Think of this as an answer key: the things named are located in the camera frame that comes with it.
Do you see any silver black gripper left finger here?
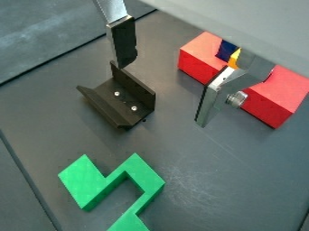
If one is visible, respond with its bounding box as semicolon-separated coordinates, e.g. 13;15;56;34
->
92;0;138;69

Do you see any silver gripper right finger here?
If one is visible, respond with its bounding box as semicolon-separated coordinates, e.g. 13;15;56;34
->
194;49;275;127

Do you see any green stepped block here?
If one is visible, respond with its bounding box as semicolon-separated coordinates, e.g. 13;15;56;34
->
57;153;166;231

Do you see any red base board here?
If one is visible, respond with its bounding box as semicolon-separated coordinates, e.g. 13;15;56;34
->
178;32;309;128

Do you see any black angle fixture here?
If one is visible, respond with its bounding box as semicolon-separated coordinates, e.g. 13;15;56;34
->
76;61;155;129

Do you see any yellow long block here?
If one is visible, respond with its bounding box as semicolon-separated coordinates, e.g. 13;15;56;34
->
229;48;241;69

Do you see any left blue block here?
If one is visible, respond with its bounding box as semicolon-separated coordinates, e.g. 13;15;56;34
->
217;41;238;61

